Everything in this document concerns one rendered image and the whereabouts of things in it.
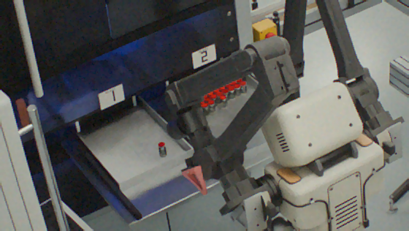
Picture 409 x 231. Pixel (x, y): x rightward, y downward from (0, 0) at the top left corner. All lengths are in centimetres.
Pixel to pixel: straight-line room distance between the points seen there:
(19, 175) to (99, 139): 82
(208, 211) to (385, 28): 197
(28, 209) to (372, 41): 299
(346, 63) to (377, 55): 239
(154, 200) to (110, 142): 32
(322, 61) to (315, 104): 256
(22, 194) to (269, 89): 67
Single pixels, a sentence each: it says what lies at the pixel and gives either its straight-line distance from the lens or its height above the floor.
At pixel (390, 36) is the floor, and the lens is 497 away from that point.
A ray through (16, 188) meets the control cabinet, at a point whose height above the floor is 130.
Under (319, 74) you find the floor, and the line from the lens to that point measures 467.
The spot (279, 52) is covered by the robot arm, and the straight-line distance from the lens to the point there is 200.
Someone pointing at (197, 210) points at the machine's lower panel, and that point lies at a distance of 340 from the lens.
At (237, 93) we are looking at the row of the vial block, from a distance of 305.
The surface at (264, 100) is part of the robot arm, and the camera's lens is 202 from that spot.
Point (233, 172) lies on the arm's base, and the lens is 224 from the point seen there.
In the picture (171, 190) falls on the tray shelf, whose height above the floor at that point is 88.
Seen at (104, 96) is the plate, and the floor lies 103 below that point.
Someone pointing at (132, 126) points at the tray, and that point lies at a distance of 301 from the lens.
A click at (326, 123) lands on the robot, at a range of 221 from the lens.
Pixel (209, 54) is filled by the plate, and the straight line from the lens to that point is 305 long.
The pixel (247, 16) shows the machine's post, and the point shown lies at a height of 110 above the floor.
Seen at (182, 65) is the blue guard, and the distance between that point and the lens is 301.
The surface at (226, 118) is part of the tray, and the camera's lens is 299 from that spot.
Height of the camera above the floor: 272
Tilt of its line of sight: 37 degrees down
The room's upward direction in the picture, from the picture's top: 7 degrees counter-clockwise
